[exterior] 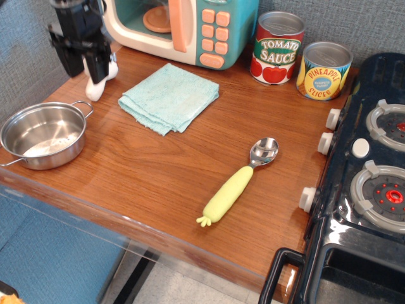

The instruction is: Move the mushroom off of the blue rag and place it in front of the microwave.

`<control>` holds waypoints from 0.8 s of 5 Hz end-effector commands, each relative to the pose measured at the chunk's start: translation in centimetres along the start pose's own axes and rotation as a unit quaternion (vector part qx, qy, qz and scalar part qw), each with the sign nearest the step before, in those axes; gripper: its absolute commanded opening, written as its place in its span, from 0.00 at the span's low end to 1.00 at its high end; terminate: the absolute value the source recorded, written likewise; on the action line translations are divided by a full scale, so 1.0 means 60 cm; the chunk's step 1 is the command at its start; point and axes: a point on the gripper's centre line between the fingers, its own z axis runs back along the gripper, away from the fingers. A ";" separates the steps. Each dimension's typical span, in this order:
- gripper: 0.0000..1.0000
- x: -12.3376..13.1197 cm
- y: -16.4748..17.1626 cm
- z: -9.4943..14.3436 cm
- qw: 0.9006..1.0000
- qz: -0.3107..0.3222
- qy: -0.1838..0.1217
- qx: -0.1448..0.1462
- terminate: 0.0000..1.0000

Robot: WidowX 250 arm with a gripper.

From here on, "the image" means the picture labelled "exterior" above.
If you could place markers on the pineapple slices can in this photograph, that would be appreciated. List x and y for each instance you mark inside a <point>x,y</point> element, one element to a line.
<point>323,71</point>

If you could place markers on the teal toy microwave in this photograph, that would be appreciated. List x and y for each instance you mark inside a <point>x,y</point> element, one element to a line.
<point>208,34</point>

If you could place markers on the spoon with yellow-green handle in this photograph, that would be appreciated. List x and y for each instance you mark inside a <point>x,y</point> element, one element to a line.
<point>262,153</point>

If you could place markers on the orange object at corner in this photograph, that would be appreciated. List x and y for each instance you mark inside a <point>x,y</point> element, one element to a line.
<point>9,295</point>

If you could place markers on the white plush mushroom brown cap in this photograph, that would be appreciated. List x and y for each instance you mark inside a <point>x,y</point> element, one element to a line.
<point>94,91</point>

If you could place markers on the tomato sauce can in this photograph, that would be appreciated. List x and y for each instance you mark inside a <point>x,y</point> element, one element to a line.
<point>278,40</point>

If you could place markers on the stainless steel pot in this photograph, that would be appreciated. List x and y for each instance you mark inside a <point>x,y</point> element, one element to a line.
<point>46,135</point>

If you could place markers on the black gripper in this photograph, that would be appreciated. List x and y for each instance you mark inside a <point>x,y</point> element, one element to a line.
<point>78,28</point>

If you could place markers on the black toy stove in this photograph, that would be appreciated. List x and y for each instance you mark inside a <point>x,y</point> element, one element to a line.
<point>355,234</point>

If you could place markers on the light blue folded napkin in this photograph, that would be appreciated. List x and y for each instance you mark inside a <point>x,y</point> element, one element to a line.
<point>169,99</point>

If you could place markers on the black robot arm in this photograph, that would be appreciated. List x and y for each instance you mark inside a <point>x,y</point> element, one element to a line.
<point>103,46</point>

